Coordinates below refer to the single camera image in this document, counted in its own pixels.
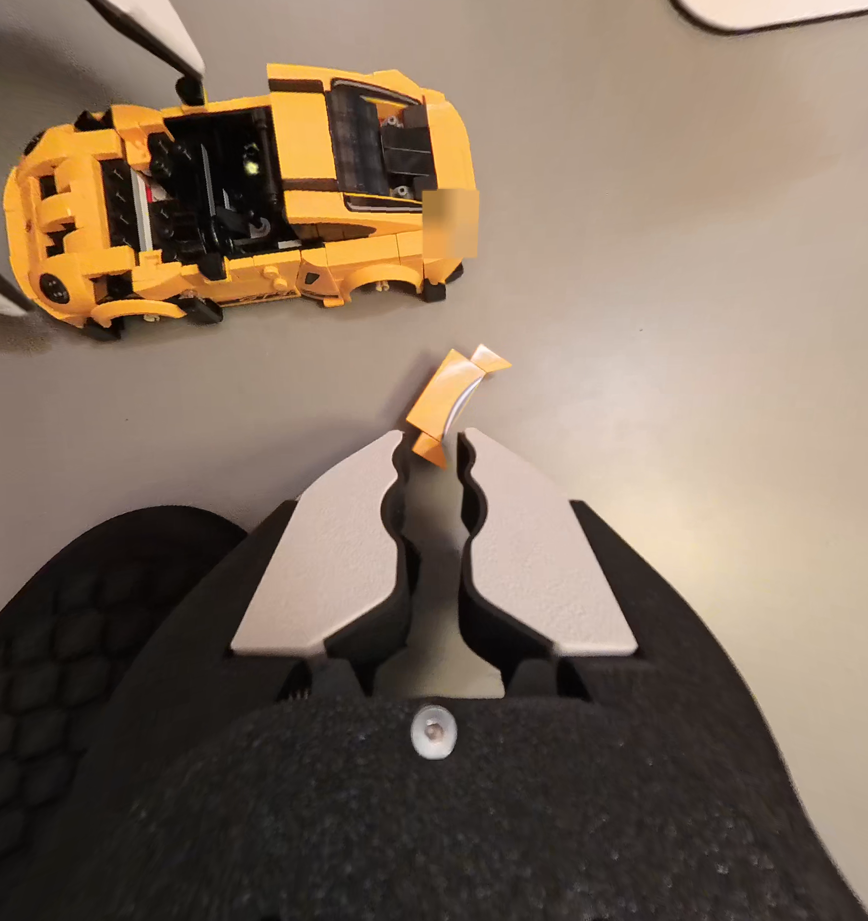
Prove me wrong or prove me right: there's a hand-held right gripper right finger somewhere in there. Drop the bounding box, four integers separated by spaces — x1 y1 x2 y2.
456 429 638 681

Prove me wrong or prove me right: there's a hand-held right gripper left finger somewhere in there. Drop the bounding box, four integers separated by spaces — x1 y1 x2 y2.
230 430 415 688

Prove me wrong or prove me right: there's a yellow lego car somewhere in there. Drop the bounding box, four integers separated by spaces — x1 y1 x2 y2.
4 63 478 341

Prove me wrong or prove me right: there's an orange curved lego piece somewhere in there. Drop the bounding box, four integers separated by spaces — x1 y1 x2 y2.
405 344 514 470

